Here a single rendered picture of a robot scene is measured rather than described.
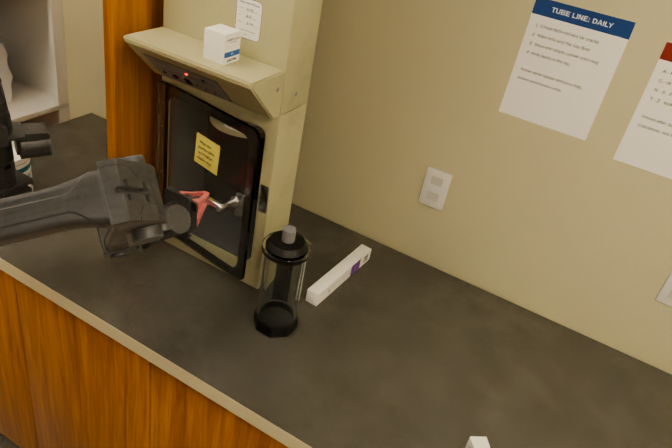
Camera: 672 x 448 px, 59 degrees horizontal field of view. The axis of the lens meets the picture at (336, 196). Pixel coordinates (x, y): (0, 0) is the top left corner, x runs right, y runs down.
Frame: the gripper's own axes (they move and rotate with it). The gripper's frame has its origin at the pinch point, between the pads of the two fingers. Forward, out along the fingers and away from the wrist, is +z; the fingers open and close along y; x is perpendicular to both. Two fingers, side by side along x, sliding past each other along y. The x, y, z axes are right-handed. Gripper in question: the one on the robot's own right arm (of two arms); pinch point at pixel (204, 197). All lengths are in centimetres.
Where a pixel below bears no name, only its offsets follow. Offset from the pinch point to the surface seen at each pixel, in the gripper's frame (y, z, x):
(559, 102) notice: 29, 51, -60
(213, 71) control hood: 30.7, -3.3, -2.9
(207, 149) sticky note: 8.8, 4.7, 3.6
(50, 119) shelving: -37, 51, 115
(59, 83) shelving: -18, 48, 105
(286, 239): -1.1, 0.1, -21.6
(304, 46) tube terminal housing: 34.9, 14.2, -11.8
